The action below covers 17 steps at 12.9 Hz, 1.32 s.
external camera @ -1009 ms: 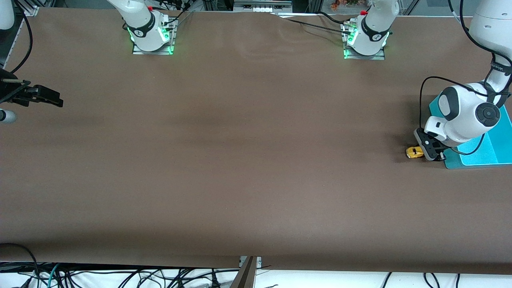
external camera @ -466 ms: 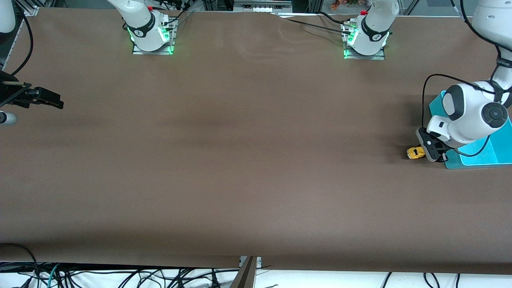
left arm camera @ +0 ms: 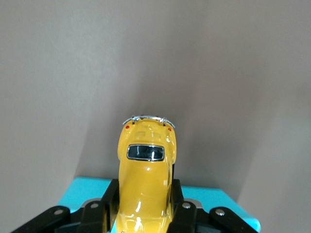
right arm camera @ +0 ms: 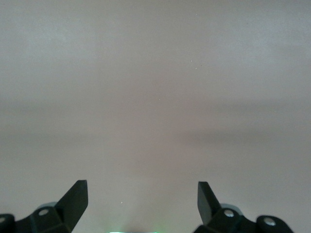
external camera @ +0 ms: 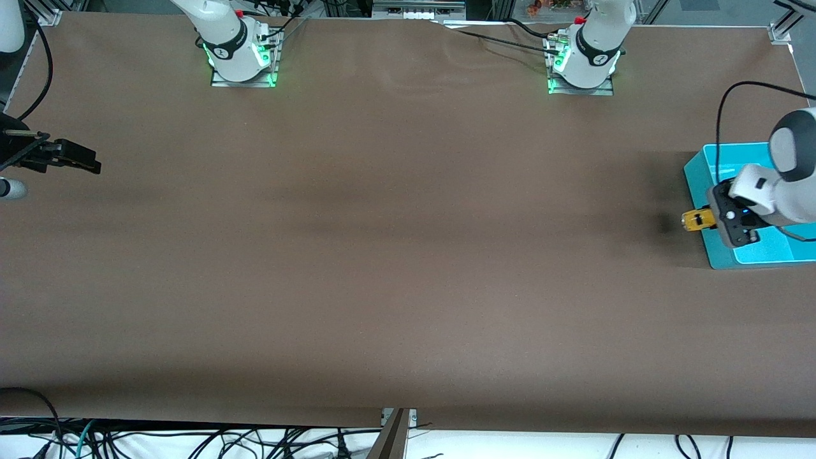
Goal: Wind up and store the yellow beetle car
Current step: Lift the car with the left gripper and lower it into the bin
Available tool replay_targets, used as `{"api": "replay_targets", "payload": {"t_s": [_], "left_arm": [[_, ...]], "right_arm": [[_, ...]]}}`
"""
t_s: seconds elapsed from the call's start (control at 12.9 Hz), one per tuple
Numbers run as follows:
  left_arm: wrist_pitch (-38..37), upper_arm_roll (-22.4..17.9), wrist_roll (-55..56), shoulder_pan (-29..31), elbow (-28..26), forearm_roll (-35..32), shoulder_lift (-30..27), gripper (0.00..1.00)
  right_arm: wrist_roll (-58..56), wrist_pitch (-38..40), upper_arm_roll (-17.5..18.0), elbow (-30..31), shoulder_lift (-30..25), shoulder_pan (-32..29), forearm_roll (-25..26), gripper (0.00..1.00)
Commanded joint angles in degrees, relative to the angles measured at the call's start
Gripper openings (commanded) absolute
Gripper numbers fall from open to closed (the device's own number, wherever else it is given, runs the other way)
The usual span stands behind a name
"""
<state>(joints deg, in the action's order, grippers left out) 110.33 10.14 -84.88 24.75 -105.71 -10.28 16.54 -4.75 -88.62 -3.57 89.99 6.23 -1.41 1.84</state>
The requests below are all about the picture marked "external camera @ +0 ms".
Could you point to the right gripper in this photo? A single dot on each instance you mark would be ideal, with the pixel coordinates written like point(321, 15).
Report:
point(14, 150)

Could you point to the teal plastic storage bin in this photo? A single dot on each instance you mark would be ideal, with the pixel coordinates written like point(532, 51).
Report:
point(720, 255)

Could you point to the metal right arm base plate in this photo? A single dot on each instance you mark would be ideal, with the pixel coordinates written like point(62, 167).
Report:
point(220, 80)

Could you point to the yellow beetle toy car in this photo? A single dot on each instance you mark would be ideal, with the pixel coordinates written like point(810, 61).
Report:
point(692, 221)

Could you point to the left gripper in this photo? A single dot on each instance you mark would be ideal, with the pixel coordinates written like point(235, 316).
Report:
point(716, 199)

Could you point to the aluminium corner bracket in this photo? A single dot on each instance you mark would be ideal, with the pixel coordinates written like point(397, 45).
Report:
point(50, 17)
point(780, 33)

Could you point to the white power strip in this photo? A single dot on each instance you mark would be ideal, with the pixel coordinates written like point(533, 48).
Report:
point(417, 9)

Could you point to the metal table frame beam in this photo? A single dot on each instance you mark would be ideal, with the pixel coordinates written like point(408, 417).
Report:
point(395, 440)

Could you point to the brown table cover sheet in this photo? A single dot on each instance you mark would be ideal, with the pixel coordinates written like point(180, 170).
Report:
point(408, 255)

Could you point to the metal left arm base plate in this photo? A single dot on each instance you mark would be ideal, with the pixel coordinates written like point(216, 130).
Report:
point(605, 89)

